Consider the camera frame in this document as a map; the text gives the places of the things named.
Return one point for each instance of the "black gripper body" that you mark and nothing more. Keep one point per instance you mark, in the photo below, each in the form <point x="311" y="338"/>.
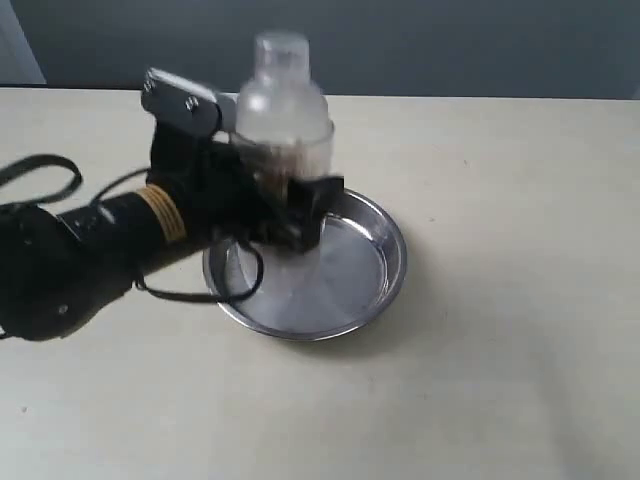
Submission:
<point x="197" y="184"/>

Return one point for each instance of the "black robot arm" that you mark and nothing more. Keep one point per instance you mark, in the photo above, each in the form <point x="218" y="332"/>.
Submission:
<point x="59" y="271"/>

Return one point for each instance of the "round stainless steel tray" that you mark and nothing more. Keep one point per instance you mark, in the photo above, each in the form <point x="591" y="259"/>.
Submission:
<point x="348" y="281"/>

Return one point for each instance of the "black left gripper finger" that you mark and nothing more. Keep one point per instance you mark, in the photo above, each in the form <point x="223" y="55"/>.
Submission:
<point x="273" y="226"/>

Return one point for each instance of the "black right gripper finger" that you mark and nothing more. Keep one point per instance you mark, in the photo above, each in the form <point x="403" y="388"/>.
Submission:
<point x="308" y="204"/>

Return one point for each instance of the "clear plastic shaker bottle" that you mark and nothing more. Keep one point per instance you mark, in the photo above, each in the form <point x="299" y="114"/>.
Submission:
<point x="283" y="125"/>

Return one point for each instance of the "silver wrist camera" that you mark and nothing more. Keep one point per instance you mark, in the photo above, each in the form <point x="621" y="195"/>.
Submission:
<point x="187" y="105"/>

